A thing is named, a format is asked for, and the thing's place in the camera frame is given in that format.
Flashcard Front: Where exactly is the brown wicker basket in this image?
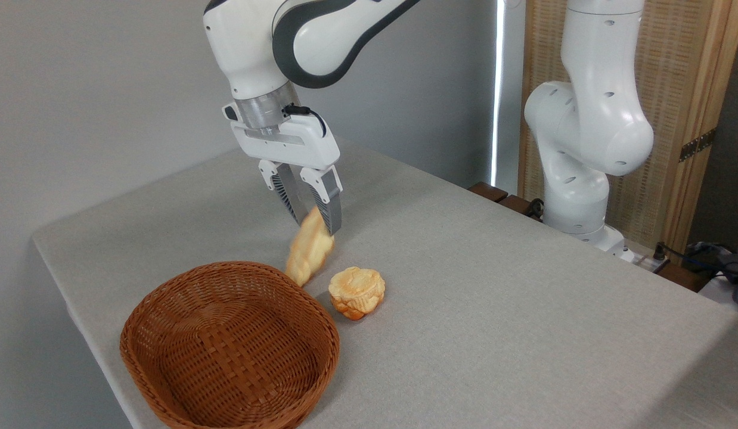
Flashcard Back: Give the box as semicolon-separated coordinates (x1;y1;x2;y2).
120;261;340;429

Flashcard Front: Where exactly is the dark brown wooden block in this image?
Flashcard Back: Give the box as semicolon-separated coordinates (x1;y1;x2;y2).
468;182;508;203
654;261;711;293
499;195;544;223

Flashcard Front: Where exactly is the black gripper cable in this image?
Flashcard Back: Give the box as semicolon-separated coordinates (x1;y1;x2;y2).
284;104;327;136

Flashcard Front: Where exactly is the grey tablecloth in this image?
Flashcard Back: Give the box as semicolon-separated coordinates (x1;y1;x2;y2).
32;140;738;429

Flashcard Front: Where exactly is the long braided bread loaf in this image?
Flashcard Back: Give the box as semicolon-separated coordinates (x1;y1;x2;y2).
285;207;336;288

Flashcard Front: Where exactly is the black cable bundle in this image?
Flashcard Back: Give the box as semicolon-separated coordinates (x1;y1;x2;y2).
653;238;738;309

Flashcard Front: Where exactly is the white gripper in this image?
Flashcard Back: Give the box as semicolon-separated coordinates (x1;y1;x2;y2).
229;113;344;236

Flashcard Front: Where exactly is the metal screen hinge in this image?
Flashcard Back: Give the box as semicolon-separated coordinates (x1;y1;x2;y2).
679;128;717;163

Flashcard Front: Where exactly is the round golden bread bun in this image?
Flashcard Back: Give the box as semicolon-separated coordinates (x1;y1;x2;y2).
328;266;386;321

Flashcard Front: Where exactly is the wooden rattan folding screen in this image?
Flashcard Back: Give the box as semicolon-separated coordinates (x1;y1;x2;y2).
518;0;738;254

